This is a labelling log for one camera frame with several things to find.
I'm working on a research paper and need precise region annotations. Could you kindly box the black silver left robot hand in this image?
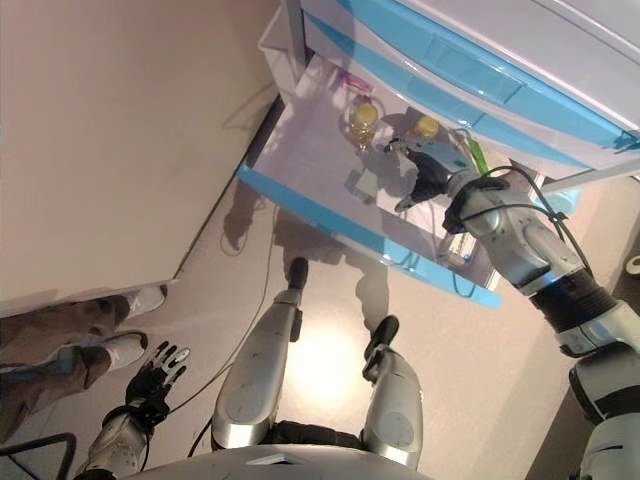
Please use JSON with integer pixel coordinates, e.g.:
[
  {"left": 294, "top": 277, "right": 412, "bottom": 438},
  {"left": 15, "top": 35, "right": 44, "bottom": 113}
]
[{"left": 124, "top": 341, "right": 194, "bottom": 417}]

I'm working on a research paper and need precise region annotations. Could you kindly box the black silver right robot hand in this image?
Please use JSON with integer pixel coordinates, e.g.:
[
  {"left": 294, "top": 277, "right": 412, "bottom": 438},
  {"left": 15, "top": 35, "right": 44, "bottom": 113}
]
[{"left": 381, "top": 137, "right": 475, "bottom": 213}]

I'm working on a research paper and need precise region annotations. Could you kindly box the blue front cart drawer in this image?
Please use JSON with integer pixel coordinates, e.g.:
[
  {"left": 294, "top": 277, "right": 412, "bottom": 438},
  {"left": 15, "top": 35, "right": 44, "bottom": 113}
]
[{"left": 235, "top": 54, "right": 504, "bottom": 311}]

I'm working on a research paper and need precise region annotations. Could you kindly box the green white medicine box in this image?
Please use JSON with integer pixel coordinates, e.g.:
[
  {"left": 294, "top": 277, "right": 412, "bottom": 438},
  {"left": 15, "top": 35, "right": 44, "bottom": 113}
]
[{"left": 467, "top": 139, "right": 489, "bottom": 174}]

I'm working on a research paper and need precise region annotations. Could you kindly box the blue white medicine box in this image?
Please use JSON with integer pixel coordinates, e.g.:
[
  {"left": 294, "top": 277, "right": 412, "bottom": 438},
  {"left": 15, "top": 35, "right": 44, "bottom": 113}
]
[{"left": 439, "top": 232, "right": 476, "bottom": 264}]

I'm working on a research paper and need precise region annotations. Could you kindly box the yellow pill bottle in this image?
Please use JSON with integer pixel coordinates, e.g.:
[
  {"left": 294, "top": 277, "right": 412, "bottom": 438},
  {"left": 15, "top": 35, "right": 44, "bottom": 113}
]
[
  {"left": 344, "top": 97, "right": 381, "bottom": 149},
  {"left": 412, "top": 115, "right": 441, "bottom": 141}
]

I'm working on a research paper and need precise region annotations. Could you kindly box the silver left robot leg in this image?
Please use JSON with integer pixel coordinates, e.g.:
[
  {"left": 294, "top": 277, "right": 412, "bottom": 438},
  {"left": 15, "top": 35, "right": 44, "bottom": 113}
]
[{"left": 212, "top": 257, "right": 309, "bottom": 451}]

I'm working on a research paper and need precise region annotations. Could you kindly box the silver robot leg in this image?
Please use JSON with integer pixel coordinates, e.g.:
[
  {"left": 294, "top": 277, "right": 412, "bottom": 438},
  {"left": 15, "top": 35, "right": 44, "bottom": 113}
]
[
  {"left": 212, "top": 257, "right": 309, "bottom": 451},
  {"left": 359, "top": 315, "right": 426, "bottom": 469}
]

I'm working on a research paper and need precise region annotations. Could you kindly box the pink transparent box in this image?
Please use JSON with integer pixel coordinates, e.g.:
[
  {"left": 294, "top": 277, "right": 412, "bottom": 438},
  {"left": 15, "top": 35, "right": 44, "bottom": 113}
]
[{"left": 337, "top": 69, "right": 374, "bottom": 94}]

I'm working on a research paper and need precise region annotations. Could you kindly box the light blue plastic bin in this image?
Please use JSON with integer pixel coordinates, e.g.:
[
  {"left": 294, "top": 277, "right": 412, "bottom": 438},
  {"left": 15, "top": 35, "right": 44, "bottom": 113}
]
[{"left": 537, "top": 192, "right": 579, "bottom": 211}]

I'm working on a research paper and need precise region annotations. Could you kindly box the grey robot torso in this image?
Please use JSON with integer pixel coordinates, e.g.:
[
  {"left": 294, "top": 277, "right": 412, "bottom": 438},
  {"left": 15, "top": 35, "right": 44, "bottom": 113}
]
[{"left": 144, "top": 442, "right": 416, "bottom": 480}]

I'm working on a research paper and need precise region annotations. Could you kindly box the white blue medical cart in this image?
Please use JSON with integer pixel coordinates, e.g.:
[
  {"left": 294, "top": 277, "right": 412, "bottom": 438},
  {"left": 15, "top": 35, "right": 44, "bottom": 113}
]
[{"left": 257, "top": 0, "right": 640, "bottom": 196}]

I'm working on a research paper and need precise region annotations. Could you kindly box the silver right robot leg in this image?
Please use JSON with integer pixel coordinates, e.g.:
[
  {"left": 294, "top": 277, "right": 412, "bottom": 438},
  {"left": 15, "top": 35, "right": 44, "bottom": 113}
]
[{"left": 359, "top": 315, "right": 426, "bottom": 469}]

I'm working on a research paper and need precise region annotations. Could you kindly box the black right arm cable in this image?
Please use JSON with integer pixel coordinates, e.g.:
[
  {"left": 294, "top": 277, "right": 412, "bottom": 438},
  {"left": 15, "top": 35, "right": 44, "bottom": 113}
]
[{"left": 472, "top": 166, "right": 599, "bottom": 281}]

